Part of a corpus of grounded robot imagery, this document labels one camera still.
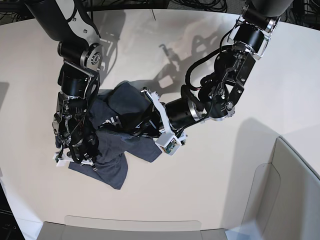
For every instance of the grey bin bottom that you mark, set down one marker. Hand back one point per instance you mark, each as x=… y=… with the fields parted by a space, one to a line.
x=88 y=228

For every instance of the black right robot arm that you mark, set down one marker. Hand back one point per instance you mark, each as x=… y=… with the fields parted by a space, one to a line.
x=79 y=45

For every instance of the grey bin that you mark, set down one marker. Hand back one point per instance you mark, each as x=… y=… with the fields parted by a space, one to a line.
x=88 y=228
x=284 y=200

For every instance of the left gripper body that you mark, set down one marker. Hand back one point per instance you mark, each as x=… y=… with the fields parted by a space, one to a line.
x=155 y=100

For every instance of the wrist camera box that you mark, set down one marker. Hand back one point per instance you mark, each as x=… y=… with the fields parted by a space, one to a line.
x=168 y=143
x=61 y=161

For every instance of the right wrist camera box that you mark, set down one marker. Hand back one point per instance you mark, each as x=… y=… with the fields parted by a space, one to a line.
x=61 y=161

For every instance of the dark blue t-shirt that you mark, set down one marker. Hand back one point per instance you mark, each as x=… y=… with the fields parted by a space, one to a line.
x=110 y=114

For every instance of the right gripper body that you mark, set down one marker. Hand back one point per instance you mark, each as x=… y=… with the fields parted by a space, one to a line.
x=82 y=151

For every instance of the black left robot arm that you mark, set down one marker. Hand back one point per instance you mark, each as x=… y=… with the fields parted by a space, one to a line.
x=213 y=84

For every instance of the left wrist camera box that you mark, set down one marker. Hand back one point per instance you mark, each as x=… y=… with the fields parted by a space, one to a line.
x=168 y=143

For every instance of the grey bin right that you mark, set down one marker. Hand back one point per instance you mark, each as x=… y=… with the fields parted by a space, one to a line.
x=284 y=200

